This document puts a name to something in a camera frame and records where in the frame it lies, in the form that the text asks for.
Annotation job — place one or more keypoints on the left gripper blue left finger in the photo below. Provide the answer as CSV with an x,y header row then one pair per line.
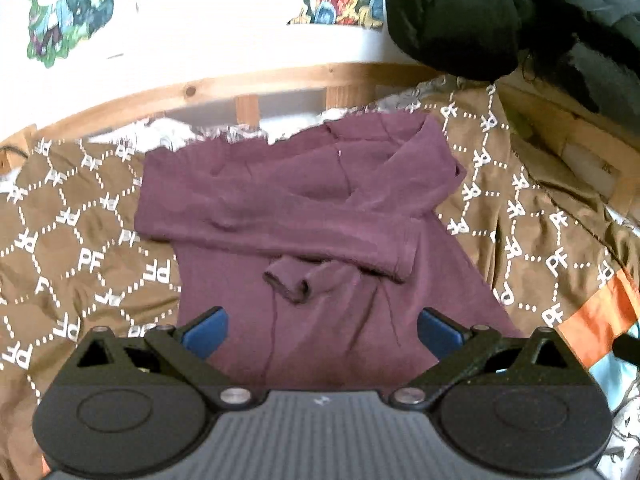
x,y
205,334

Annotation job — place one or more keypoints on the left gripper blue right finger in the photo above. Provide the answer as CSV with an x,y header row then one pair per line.
x,y
440,334

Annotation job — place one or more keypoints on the maroon long-sleeve shirt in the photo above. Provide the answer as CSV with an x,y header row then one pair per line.
x,y
323,249

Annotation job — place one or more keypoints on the brown patterned duvet cover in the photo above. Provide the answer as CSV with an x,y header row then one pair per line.
x,y
72,260

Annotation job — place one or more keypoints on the orange and blue cloth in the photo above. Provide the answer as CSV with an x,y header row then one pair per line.
x,y
612,311

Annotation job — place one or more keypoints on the white floral bed sheet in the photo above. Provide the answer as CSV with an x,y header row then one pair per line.
x,y
283,115

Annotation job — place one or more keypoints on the black puffy jacket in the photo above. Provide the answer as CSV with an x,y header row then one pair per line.
x,y
587,48

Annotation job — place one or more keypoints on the green anime character poster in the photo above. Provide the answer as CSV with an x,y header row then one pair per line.
x,y
55,27

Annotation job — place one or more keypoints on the wooden bed frame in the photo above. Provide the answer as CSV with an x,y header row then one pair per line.
x,y
558,119

